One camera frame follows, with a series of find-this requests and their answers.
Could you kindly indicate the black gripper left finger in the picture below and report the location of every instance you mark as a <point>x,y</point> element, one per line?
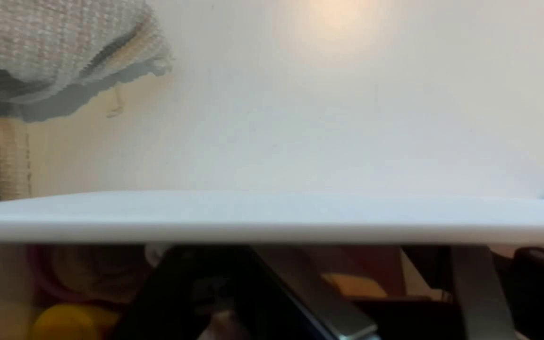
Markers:
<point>311,296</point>

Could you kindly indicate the white plastic basket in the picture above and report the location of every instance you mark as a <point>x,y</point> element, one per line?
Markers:
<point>273,218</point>

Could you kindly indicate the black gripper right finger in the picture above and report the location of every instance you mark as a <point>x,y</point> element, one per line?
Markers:
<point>473,290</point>

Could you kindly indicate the grey knit cloth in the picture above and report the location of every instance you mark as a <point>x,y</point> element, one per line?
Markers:
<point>39,58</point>

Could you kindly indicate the yellow plastic toy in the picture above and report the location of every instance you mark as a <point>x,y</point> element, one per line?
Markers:
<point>75,322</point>

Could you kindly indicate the pink round toy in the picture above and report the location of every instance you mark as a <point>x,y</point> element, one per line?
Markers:
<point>90,275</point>

